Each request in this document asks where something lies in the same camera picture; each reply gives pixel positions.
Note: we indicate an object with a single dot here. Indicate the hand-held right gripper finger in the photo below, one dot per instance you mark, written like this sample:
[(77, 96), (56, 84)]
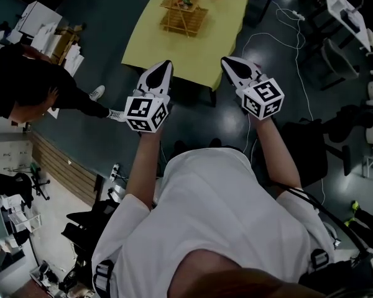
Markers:
[(251, 73), (230, 76)]

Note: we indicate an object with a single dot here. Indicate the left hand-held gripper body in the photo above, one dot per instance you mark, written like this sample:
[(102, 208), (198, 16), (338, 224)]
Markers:
[(140, 110)]

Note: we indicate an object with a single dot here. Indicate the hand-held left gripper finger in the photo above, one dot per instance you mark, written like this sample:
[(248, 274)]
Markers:
[(169, 82), (144, 81)]

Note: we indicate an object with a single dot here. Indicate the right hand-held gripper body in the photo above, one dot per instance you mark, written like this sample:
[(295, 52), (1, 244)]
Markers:
[(262, 98)]

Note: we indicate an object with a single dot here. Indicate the wooden two-tier rack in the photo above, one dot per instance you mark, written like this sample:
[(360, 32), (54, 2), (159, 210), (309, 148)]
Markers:
[(183, 20)]

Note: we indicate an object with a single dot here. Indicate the green candy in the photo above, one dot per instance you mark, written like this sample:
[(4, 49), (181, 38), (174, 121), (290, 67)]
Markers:
[(186, 0)]

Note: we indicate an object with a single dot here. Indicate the person's right forearm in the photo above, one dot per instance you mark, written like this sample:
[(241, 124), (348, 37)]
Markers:
[(276, 154)]

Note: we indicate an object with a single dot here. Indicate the person's left forearm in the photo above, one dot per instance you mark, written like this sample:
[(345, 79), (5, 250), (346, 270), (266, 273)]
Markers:
[(143, 172)]

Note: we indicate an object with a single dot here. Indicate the white power strip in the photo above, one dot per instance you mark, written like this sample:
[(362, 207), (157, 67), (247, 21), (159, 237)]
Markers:
[(298, 15), (114, 172)]

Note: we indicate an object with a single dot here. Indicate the grey chair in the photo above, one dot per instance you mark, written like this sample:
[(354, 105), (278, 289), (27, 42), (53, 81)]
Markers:
[(340, 61)]

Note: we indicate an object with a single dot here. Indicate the brown cardboard stack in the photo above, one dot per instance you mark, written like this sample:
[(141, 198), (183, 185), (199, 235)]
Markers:
[(62, 46)]

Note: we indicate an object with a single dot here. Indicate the wooden slatted panel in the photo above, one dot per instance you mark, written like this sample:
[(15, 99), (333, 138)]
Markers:
[(65, 169)]

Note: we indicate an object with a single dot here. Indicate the pile of white sheets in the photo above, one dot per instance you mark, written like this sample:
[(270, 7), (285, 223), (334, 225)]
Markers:
[(45, 36)]

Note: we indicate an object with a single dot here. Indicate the white desk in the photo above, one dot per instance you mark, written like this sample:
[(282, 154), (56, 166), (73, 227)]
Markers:
[(338, 2)]

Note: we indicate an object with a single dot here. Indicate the person's white shirt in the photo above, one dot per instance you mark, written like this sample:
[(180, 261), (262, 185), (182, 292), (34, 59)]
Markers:
[(211, 210)]

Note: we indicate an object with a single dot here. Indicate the white box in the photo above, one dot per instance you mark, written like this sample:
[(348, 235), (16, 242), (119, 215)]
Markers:
[(38, 17)]

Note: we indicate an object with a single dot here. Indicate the black office chair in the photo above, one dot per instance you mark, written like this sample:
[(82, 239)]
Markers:
[(12, 185)]

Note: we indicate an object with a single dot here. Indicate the person's neck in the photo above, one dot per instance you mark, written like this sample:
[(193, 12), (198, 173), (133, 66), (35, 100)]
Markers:
[(211, 264)]

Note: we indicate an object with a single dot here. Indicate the black backpack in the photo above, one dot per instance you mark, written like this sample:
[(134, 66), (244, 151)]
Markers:
[(338, 276)]

